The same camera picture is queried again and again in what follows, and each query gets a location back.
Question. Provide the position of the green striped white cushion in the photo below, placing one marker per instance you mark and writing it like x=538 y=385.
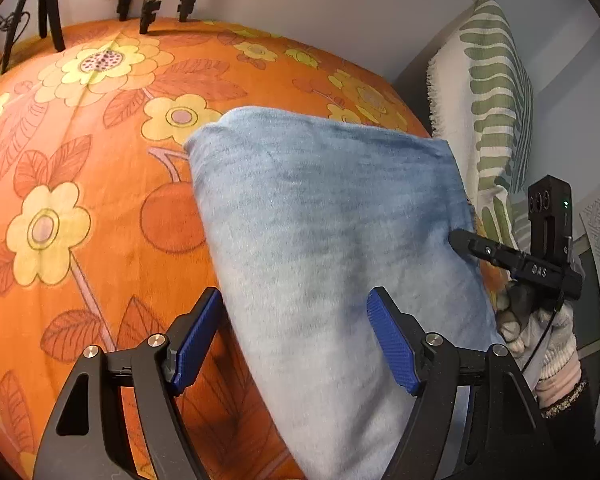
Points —
x=480 y=85

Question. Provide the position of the light blue denim pants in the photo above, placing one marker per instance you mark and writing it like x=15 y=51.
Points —
x=330 y=235

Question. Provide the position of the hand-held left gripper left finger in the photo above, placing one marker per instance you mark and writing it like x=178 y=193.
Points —
x=195 y=345

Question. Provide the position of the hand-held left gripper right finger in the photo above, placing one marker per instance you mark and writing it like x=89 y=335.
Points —
x=392 y=345

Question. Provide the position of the person's right forearm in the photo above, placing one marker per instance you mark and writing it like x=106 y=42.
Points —
x=565 y=425

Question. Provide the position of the orange floral tablecloth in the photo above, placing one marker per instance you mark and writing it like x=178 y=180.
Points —
x=105 y=160

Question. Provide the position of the small black tripod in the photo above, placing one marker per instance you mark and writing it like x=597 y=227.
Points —
x=44 y=10

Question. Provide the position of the person's right hand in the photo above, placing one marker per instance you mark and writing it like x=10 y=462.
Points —
x=555 y=340

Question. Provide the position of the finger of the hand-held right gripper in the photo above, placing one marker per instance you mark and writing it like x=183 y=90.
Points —
x=485 y=250

